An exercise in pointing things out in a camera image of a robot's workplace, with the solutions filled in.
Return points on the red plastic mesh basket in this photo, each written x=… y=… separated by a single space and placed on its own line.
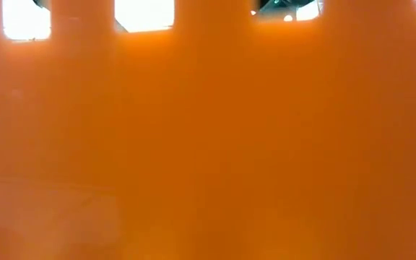
x=208 y=144

